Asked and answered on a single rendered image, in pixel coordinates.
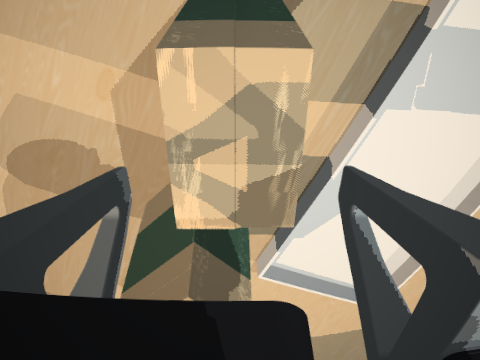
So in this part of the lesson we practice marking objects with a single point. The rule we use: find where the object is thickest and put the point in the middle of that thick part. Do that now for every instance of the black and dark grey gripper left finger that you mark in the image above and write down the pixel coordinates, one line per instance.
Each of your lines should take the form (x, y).
(32, 238)

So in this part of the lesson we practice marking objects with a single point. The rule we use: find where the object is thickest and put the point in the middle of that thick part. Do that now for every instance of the white shallow tray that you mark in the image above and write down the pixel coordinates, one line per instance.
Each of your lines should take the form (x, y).
(425, 141)

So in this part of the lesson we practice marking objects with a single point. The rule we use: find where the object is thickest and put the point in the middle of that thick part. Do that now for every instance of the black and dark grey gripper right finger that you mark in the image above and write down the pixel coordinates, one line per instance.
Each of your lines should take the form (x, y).
(444, 241)

